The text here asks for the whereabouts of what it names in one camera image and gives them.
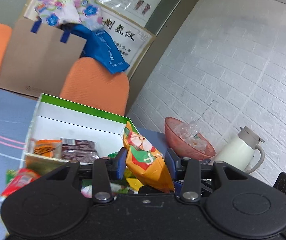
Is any orange green snack packet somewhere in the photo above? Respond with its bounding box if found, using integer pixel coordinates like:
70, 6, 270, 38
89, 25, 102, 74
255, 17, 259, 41
123, 122, 174, 193

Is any pink translucent plastic bowl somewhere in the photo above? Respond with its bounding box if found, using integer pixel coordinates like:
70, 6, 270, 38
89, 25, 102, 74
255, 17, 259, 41
164, 116, 216, 161

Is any dark red snack packet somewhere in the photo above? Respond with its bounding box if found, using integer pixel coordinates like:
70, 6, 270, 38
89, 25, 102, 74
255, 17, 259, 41
61, 138, 99, 164

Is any green white cardboard box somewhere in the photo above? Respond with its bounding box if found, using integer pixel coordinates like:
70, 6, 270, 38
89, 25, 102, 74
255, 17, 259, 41
23, 94, 132, 174

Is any white thermos jug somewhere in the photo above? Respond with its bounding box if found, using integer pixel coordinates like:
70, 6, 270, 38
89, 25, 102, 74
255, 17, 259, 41
210, 126, 265, 174

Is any orange black snack packet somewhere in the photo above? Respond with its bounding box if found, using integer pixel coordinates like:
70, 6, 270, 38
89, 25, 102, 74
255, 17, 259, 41
33, 139, 61, 159

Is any right orange chair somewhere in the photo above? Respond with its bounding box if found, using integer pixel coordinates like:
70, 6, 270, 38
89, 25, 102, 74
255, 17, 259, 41
59, 57, 129, 116

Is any red chip bag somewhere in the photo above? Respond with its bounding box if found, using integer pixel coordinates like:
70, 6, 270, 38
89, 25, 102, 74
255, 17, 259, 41
0, 168, 41, 203

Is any blue fabric bag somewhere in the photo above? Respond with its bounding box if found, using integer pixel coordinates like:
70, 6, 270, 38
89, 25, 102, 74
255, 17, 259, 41
64, 24, 129, 74

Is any framed calligraphy poster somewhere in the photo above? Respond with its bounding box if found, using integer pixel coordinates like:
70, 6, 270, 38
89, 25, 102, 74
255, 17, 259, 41
101, 5, 155, 78

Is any brown cardboard sheet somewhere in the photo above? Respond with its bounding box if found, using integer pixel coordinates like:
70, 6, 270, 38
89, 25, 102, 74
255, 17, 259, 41
0, 18, 86, 98

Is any floral patterned cloth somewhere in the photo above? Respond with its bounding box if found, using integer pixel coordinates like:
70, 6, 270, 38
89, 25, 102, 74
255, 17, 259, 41
35, 0, 103, 31

